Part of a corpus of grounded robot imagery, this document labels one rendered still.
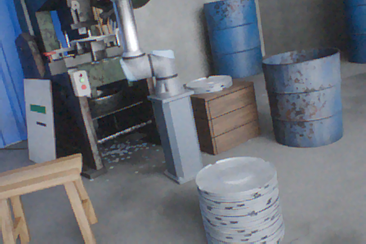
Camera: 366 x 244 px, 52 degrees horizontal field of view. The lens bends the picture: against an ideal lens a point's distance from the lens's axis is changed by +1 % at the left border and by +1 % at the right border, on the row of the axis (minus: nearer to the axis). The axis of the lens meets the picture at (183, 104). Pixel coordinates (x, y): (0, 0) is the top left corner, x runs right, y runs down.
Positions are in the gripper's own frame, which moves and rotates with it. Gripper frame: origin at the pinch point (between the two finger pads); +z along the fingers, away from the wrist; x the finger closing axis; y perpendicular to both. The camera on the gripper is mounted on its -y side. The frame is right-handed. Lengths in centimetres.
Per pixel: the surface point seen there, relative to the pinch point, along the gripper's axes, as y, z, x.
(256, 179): -37, -3, -138
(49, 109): -41, 48, 10
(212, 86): 28, 17, -62
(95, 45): -11.7, 6.9, 1.7
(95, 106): -19.3, 43.4, -8.7
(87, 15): -8.7, -6.9, 15.2
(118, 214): -56, 47, -87
